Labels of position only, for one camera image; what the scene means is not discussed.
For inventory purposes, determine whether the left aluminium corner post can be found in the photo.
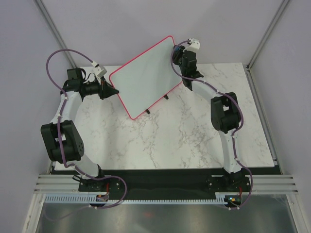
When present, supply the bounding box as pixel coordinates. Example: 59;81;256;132
34;0;77;68

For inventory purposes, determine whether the aluminium extrusion frame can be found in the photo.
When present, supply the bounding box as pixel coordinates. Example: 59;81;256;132
34;175;298;194

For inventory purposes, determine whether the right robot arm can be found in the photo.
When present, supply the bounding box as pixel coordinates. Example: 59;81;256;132
171;45;249;191

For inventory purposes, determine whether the blue whiteboard eraser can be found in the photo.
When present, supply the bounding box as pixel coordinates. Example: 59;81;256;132
174;45;185;51

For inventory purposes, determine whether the aluminium corner post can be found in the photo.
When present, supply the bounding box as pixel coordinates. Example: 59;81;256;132
245;0;291;72
34;0;77;68

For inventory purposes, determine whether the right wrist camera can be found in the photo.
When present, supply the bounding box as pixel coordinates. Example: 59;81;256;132
184;38;200;53

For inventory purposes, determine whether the white slotted cable duct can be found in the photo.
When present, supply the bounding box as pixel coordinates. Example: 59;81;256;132
45;191;251;204

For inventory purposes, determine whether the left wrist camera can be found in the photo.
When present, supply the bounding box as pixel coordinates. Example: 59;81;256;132
91;61;107;83

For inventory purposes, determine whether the pink-framed whiteboard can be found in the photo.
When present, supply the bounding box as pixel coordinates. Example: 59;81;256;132
109;35;182;120

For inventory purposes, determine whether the right aluminium corner post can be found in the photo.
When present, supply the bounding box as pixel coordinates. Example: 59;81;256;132
245;0;291;72

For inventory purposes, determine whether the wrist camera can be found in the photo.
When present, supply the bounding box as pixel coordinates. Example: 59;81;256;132
91;61;107;83
184;38;200;53

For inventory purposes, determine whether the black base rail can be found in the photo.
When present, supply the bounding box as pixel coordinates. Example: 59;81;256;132
52;166;281;200

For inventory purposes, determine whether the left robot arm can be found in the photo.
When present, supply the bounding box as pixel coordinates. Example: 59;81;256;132
40;68;119;191

